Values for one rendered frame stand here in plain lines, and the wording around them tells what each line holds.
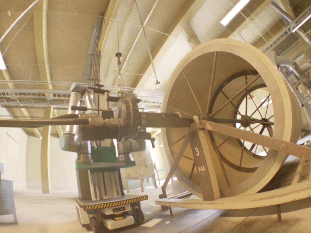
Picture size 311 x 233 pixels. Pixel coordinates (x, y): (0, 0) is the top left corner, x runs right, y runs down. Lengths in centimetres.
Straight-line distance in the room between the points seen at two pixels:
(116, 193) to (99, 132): 102
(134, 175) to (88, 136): 480
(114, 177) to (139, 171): 385
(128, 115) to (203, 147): 67
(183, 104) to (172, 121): 121
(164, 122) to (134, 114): 25
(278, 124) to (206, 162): 63
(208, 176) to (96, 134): 88
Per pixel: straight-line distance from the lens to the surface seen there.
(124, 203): 144
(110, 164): 154
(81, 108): 98
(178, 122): 109
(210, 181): 121
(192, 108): 240
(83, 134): 87
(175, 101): 215
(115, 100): 107
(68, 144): 142
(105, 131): 89
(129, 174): 570
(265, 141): 100
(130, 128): 90
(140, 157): 564
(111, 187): 178
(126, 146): 166
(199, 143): 122
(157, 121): 99
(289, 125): 111
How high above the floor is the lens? 50
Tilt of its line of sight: 23 degrees up
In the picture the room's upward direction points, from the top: 12 degrees counter-clockwise
